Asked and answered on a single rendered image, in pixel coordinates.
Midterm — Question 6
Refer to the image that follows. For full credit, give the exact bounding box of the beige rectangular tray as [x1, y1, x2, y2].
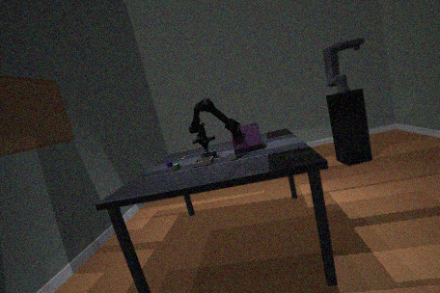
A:
[193, 156, 214, 168]

